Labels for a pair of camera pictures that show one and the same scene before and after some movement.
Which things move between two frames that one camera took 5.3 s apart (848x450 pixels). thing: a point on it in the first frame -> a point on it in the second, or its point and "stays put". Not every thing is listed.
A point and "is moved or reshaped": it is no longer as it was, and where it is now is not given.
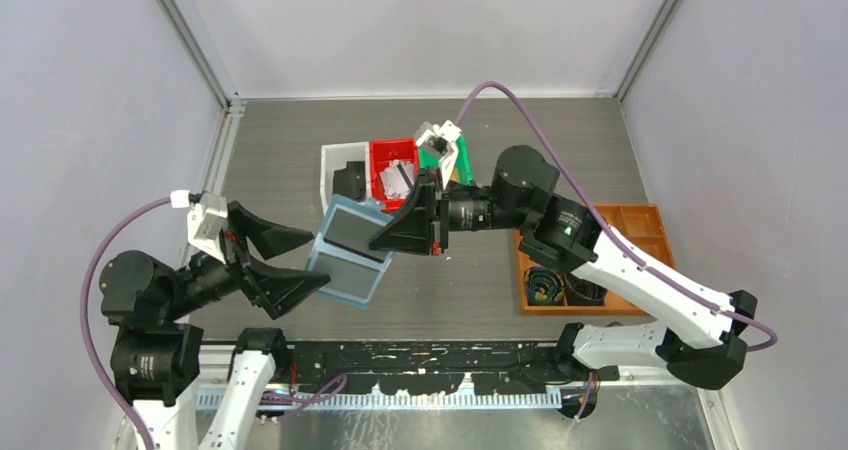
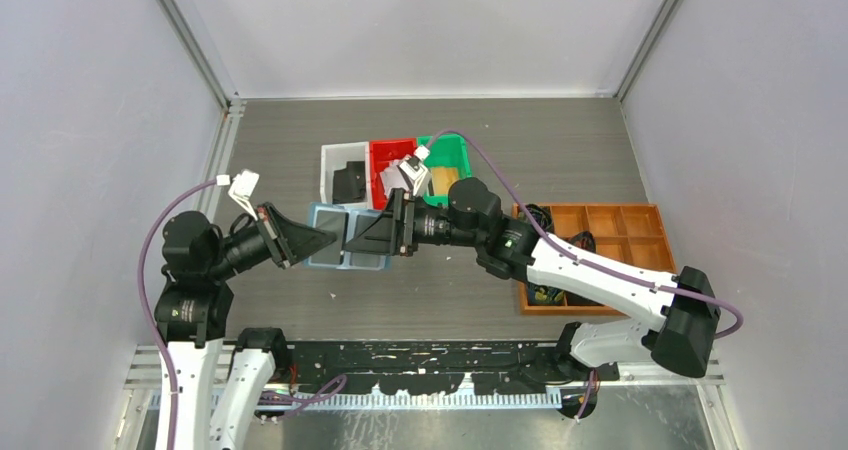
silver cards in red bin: [398, 178] stays put
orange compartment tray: [639, 226] stays put
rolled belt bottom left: [544, 286] stays put
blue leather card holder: [342, 251] is moved or reshaped
